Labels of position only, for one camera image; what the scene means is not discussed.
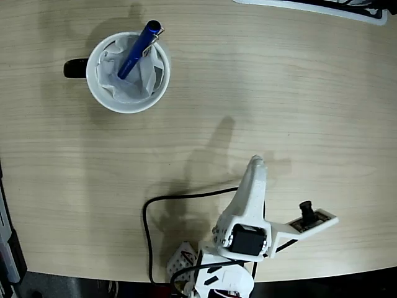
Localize dark mat with pale border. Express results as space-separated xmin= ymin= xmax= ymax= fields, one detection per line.
xmin=232 ymin=0 xmax=389 ymax=26

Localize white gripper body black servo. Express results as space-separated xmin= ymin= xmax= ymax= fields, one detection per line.
xmin=212 ymin=216 xmax=274 ymax=262

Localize white camera bracket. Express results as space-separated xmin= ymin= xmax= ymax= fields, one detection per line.
xmin=269 ymin=209 xmax=339 ymax=260

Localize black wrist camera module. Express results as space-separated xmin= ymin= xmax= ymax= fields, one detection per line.
xmin=288 ymin=201 xmax=330 ymax=233

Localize white mug black handle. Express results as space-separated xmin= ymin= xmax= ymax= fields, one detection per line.
xmin=63 ymin=30 xmax=171 ymax=114

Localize blue metallic pen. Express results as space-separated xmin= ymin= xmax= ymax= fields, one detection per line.
xmin=117 ymin=20 xmax=166 ymax=80

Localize black cable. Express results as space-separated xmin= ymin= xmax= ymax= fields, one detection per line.
xmin=143 ymin=186 xmax=298 ymax=285

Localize crumpled white tissue paper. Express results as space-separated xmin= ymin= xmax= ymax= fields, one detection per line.
xmin=96 ymin=34 xmax=164 ymax=104

